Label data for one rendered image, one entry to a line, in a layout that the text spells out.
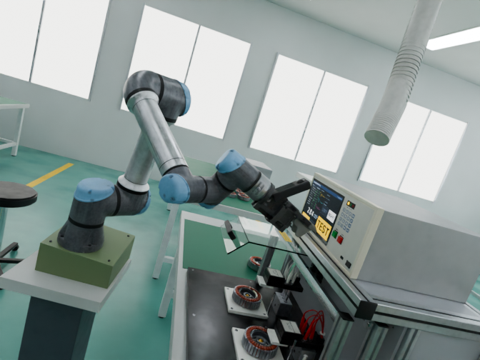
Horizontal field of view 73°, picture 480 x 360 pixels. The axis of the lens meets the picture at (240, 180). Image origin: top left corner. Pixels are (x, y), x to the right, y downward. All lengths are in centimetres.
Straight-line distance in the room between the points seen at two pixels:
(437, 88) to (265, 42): 331
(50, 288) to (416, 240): 110
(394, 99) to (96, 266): 195
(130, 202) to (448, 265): 103
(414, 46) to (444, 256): 173
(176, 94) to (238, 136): 457
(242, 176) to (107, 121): 494
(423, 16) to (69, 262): 244
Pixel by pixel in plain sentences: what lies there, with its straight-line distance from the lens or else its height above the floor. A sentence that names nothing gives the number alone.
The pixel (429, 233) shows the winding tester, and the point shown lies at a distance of 102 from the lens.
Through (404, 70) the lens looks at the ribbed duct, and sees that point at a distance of 248.
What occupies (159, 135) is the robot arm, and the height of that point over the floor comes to 132.
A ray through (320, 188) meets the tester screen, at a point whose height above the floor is 128.
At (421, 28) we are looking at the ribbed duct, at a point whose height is 233.
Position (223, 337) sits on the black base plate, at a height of 77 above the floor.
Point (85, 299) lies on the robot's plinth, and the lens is 120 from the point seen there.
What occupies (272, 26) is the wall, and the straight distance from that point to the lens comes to 585.
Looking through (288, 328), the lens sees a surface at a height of 87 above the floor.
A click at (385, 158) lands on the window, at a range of 670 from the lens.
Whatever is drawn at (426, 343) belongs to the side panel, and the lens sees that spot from 105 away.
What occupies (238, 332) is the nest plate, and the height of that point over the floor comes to 78.
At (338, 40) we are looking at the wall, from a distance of 619.
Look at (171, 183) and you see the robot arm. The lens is 82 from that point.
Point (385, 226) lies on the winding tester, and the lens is 94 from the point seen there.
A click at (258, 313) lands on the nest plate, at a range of 128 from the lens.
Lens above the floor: 143
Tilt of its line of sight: 10 degrees down
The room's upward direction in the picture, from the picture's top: 17 degrees clockwise
